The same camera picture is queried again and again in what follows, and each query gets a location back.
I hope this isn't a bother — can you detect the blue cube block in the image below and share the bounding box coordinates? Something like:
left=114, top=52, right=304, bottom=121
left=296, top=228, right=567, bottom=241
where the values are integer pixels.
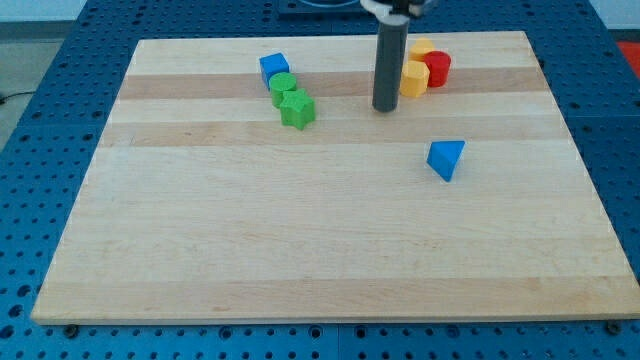
left=259, top=52, right=290, bottom=89

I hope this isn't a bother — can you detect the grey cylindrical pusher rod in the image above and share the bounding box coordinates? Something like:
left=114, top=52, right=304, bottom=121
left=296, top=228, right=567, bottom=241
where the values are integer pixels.
left=372, top=14, right=409, bottom=113

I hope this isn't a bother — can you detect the wooden board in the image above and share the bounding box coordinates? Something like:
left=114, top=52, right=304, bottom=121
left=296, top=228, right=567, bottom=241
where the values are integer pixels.
left=31, top=31, right=639, bottom=325

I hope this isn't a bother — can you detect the green star block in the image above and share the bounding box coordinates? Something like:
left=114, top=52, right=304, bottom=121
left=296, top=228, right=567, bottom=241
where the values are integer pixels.
left=279, top=89, right=316, bottom=130

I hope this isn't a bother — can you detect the black cable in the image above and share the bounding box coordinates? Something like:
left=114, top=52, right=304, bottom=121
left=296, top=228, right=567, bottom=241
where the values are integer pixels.
left=0, top=89, right=36, bottom=106

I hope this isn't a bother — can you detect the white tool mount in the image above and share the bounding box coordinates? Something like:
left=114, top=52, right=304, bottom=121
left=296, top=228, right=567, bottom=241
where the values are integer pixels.
left=359, top=0, right=436, bottom=19

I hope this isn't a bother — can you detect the yellow block rear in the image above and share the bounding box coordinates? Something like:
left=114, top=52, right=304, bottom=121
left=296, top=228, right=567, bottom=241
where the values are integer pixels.
left=408, top=37, right=436, bottom=62

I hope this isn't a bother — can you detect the red cylinder block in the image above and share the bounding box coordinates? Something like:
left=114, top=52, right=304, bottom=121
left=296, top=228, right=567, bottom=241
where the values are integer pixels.
left=424, top=51, right=451, bottom=87

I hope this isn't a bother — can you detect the yellow hexagon block front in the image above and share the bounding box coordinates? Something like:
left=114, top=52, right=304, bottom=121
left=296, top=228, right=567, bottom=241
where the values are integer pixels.
left=400, top=60, right=430, bottom=98

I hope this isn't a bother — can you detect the blue triangle block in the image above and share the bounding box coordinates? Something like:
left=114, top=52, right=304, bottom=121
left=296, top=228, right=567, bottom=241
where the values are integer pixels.
left=426, top=140, right=466, bottom=182

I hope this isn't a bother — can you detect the green cylinder block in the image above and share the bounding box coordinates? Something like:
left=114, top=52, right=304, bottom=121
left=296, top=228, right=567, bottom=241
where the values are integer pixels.
left=269, top=72, right=297, bottom=108

